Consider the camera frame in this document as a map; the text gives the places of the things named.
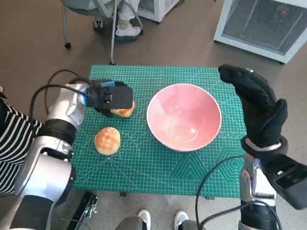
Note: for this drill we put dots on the black knitted gloved right hand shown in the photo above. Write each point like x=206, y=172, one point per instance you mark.
x=259, y=107

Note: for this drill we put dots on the pink bowl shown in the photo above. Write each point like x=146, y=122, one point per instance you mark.
x=182, y=112

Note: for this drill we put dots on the orange glazed toy bread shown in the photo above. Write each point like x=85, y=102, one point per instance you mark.
x=124, y=112

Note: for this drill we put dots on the round pale toy bun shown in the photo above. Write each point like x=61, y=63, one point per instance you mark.
x=108, y=140

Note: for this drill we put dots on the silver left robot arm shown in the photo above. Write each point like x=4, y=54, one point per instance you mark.
x=62, y=107

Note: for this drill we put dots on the white appliance with grille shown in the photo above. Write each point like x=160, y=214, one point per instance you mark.
x=259, y=24

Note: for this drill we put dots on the green cutting mat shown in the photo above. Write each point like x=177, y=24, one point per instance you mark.
x=144, y=172

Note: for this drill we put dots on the small white appliance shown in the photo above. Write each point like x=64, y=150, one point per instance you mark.
x=156, y=10

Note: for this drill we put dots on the seated person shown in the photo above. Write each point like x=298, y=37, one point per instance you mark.
x=127, y=28

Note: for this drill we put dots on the person with white shoes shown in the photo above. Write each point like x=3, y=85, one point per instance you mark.
x=144, y=218

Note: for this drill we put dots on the silver metal pole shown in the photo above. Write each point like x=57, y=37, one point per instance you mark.
x=114, y=31

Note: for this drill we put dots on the black bar with metal latch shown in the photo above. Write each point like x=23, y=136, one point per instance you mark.
x=84, y=206

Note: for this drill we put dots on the grey chair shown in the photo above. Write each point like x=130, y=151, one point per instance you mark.
x=79, y=8

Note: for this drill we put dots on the person in striped top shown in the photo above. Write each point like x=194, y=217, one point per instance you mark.
x=14, y=143

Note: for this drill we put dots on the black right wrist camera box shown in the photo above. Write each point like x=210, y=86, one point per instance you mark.
x=287, y=182

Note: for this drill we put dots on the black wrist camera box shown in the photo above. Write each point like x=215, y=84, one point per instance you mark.
x=122, y=98
x=287, y=182

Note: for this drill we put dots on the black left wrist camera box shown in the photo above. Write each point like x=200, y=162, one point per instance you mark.
x=122, y=98

